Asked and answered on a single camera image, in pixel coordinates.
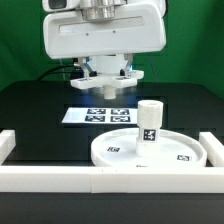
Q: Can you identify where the white right fence bar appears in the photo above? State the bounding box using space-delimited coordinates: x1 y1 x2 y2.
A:
199 132 224 167

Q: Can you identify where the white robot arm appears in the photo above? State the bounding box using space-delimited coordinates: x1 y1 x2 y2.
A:
42 0 168 99

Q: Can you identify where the white fence bar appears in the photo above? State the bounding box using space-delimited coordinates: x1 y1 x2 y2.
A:
0 130 16 166
199 132 224 167
0 166 224 193

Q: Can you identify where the white cross-shaped table base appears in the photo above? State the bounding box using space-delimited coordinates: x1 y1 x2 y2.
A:
70 70 144 100

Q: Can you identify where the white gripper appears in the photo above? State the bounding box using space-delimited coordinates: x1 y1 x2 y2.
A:
43 2 166 78

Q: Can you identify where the white left fence bar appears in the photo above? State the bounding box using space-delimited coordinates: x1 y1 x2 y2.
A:
0 130 16 166

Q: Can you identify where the white front fence bar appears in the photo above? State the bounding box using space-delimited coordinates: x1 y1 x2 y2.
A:
0 166 224 193

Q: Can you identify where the white round table top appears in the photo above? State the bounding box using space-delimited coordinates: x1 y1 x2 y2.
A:
91 128 207 168

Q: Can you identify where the black cable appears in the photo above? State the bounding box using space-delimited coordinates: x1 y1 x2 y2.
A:
35 64 84 82

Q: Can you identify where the white marker sheet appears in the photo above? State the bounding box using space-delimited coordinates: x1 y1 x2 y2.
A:
62 107 137 124

